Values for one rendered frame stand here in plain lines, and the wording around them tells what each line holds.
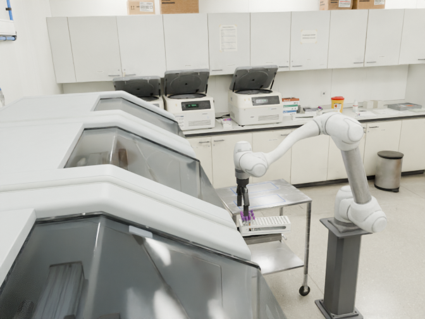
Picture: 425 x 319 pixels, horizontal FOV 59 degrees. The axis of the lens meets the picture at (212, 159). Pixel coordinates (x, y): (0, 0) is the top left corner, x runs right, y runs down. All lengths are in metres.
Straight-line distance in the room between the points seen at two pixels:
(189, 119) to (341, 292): 2.52
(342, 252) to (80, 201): 2.11
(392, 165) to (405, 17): 1.92
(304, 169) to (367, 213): 2.66
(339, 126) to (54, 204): 1.61
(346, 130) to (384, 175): 3.14
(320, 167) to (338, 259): 2.50
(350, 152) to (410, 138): 3.52
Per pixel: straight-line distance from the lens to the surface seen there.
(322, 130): 2.27
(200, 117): 4.40
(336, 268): 2.79
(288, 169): 4.90
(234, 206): 2.62
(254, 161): 1.93
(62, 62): 4.60
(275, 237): 2.33
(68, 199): 0.87
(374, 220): 2.41
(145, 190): 0.99
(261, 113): 4.58
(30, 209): 0.86
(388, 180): 5.23
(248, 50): 4.74
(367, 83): 5.90
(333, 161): 5.15
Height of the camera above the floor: 1.94
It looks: 18 degrees down
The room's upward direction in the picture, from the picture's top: 2 degrees counter-clockwise
